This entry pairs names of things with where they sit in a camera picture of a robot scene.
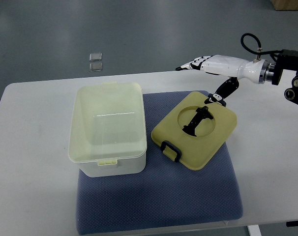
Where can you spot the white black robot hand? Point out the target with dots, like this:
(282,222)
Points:
(257,71)

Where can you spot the blue grey cushion mat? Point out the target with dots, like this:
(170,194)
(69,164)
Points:
(163,194)

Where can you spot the cardboard box corner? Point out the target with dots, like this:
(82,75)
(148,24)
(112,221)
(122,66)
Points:
(285,5)

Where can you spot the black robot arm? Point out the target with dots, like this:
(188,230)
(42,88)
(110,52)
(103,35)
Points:
(286,71)

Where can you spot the black table bracket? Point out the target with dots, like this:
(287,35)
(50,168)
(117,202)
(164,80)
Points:
(292,224)

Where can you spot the upper floor socket plate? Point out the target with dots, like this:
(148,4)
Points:
(95,57)

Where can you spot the white storage box base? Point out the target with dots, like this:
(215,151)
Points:
(108,130)

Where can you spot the yellow box lid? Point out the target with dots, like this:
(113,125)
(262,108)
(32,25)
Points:
(193,131)

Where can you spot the white table leg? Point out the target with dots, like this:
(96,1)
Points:
(254,230)

